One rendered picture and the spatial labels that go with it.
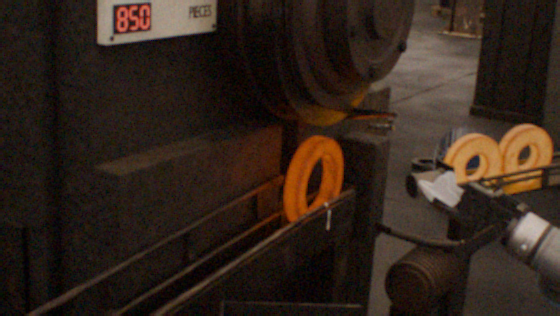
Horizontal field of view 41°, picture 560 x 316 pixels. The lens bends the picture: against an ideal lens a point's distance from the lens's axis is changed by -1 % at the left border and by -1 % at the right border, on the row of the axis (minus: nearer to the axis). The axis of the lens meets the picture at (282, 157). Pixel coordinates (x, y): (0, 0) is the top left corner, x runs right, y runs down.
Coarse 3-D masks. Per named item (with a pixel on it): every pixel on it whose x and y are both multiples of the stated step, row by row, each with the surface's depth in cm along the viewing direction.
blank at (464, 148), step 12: (456, 144) 183; (468, 144) 182; (480, 144) 184; (492, 144) 185; (456, 156) 182; (468, 156) 183; (480, 156) 188; (492, 156) 186; (456, 168) 183; (480, 168) 189; (492, 168) 187; (456, 180) 184; (468, 180) 185
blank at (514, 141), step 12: (516, 132) 188; (528, 132) 188; (540, 132) 190; (504, 144) 188; (516, 144) 188; (528, 144) 189; (540, 144) 191; (504, 156) 188; (516, 156) 189; (540, 156) 192; (504, 168) 189; (516, 168) 190; (528, 168) 192; (504, 180) 194
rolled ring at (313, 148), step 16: (304, 144) 148; (320, 144) 148; (336, 144) 154; (304, 160) 145; (336, 160) 155; (288, 176) 145; (304, 176) 145; (336, 176) 157; (288, 192) 145; (304, 192) 146; (320, 192) 158; (336, 192) 158; (288, 208) 147; (304, 208) 148
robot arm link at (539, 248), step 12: (552, 228) 141; (540, 240) 139; (552, 240) 139; (540, 252) 139; (552, 252) 138; (528, 264) 142; (540, 264) 139; (552, 264) 138; (552, 276) 139; (552, 288) 144
